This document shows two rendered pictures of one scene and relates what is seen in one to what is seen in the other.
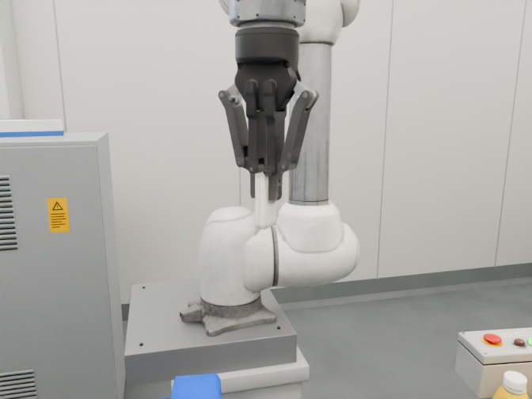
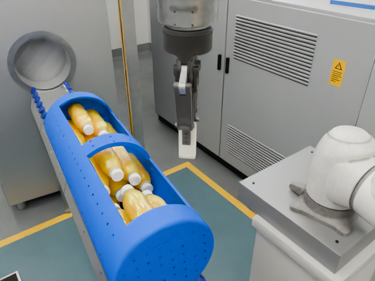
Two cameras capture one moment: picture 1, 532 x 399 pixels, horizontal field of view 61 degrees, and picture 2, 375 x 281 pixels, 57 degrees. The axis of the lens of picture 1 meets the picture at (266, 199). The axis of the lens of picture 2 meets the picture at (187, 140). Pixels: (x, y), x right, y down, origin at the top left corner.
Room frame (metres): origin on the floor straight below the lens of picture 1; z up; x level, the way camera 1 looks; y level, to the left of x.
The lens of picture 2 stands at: (0.36, -0.48, 1.81)
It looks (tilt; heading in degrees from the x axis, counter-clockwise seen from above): 32 degrees down; 67
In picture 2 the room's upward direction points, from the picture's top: straight up
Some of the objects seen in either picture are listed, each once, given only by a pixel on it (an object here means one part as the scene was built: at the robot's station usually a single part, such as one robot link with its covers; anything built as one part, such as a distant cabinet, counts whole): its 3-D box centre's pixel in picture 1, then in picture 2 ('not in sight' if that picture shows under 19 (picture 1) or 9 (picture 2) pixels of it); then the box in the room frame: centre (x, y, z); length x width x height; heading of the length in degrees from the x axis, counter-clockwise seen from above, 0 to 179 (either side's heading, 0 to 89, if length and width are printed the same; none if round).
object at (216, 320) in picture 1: (223, 304); (323, 197); (1.06, 0.11, 1.10); 0.22 x 0.18 x 0.06; 116
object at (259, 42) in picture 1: (267, 70); (187, 54); (0.56, 0.00, 1.65); 0.08 x 0.07 x 0.09; 60
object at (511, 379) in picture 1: (514, 381); not in sight; (0.76, -0.47, 1.09); 0.04 x 0.04 x 0.02
